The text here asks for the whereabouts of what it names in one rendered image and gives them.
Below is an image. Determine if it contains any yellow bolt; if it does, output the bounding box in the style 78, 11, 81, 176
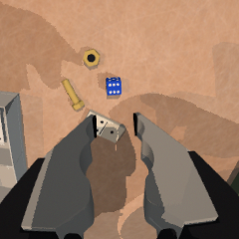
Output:
62, 79, 84, 110

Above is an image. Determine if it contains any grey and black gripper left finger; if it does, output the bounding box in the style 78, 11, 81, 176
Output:
0, 115, 97, 239

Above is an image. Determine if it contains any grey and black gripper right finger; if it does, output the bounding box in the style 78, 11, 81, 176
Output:
133, 112, 239, 239

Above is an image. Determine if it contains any yellow hex nut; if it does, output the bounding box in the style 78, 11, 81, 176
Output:
83, 49, 100, 66

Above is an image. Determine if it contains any blue die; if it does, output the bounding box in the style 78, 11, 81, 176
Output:
106, 77, 121, 96

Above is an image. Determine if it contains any white domino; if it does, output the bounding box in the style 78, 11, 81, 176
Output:
0, 108, 6, 142
86, 110, 125, 143

